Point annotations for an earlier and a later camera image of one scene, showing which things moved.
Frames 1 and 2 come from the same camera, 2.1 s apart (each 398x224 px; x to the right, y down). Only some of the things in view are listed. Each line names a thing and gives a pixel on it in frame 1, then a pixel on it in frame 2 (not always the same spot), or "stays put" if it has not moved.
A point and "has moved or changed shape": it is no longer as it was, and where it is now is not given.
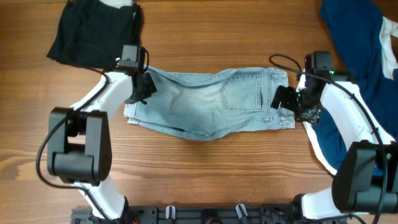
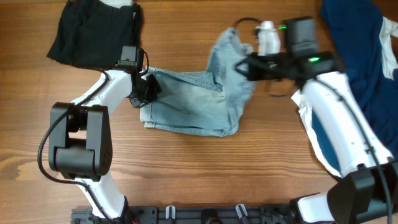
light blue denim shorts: x=194 y=106 has moved or changed shape
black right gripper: x=313 y=116 -> x=251 y=70
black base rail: x=247 y=214 stays put
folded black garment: x=91 y=33 stays put
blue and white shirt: x=364 y=35 stays put
